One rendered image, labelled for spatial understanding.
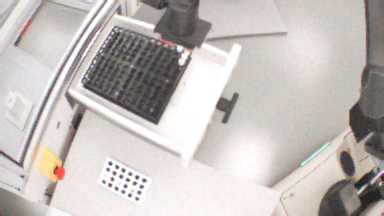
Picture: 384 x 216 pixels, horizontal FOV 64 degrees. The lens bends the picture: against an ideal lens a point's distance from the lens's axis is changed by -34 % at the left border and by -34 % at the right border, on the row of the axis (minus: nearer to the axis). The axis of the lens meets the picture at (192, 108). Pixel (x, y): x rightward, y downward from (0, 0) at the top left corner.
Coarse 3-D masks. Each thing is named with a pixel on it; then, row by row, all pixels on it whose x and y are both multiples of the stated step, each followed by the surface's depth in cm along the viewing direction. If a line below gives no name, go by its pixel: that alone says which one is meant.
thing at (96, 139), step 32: (96, 128) 109; (96, 160) 106; (128, 160) 106; (160, 160) 107; (192, 160) 107; (64, 192) 102; (96, 192) 103; (160, 192) 104; (192, 192) 104; (224, 192) 104; (256, 192) 104
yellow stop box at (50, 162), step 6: (48, 150) 91; (42, 156) 90; (48, 156) 90; (54, 156) 90; (42, 162) 89; (48, 162) 89; (54, 162) 90; (60, 162) 95; (42, 168) 89; (48, 168) 89; (54, 168) 91; (48, 174) 88; (54, 174) 92; (54, 180) 93
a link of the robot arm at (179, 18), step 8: (160, 0) 75; (168, 0) 74; (176, 0) 74; (192, 0) 74; (176, 8) 74; (184, 8) 74; (192, 8) 74; (176, 16) 76; (184, 16) 75; (192, 16) 76
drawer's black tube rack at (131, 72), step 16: (112, 32) 104; (128, 32) 103; (112, 48) 101; (128, 48) 102; (144, 48) 101; (160, 48) 101; (176, 48) 102; (96, 64) 100; (112, 64) 103; (128, 64) 100; (144, 64) 100; (160, 64) 100; (96, 80) 101; (112, 80) 102; (128, 80) 99; (144, 80) 99; (160, 80) 99; (112, 96) 97; (128, 96) 100; (144, 96) 100; (144, 112) 99
